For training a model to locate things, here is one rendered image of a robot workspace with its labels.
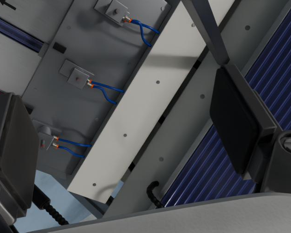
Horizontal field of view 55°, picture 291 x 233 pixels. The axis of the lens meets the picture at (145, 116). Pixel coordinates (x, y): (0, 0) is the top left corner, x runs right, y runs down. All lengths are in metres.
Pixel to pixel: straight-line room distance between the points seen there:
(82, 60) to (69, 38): 0.04
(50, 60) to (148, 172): 0.25
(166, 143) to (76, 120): 0.16
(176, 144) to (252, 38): 0.22
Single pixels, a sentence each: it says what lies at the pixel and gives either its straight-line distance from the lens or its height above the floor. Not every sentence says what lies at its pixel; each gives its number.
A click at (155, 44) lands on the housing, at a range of 0.46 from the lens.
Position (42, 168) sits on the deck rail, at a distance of 0.58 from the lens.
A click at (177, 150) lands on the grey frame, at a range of 0.50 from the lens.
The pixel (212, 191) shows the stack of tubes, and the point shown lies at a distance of 0.46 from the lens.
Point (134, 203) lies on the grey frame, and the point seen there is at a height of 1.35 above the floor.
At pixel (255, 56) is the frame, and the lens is 0.46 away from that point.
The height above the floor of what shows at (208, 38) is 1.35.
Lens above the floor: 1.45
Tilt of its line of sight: 20 degrees down
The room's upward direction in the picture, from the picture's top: 125 degrees clockwise
